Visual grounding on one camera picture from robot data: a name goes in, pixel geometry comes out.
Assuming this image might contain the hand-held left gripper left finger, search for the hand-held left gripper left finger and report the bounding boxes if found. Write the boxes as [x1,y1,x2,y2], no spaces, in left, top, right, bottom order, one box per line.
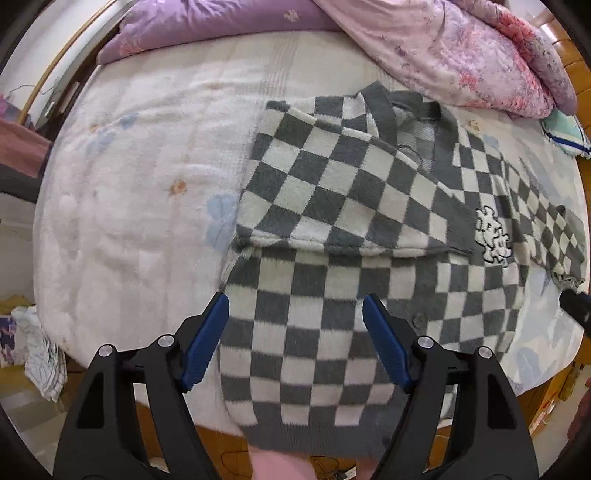
[53,292,230,480]

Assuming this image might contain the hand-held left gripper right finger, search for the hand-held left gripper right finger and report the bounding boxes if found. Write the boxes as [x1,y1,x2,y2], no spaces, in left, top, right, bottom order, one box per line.
[362,292,540,480]

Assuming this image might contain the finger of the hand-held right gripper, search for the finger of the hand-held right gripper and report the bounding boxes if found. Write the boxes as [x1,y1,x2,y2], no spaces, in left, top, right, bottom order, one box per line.
[558,290,591,336]

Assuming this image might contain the grey white checkered sweater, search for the grey white checkered sweater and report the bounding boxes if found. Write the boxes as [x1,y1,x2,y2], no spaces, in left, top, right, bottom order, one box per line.
[218,82,589,462]

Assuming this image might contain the white fleece bed blanket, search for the white fleece bed blanket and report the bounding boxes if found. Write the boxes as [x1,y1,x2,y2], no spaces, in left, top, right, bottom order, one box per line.
[32,30,589,437]

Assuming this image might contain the person's leg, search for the person's leg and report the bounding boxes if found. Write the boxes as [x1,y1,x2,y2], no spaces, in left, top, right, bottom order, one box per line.
[250,444,376,480]

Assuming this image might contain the white patterned cloth pile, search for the white patterned cloth pile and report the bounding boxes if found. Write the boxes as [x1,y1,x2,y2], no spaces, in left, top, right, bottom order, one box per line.
[10,305,70,403]

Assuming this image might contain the teal striped cloth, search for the teal striped cloth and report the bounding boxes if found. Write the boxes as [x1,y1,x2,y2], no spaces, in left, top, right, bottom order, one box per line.
[541,110,591,160]

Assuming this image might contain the pink floral quilt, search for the pink floral quilt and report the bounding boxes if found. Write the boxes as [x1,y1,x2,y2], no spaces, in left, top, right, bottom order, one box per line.
[314,0,578,120]

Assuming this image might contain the purple quilt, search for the purple quilt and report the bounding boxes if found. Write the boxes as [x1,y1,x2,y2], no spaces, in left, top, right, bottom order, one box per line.
[97,0,345,65]

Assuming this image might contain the curved wooden frame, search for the curved wooden frame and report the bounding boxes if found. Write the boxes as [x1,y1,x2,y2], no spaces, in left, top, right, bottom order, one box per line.
[22,0,118,121]

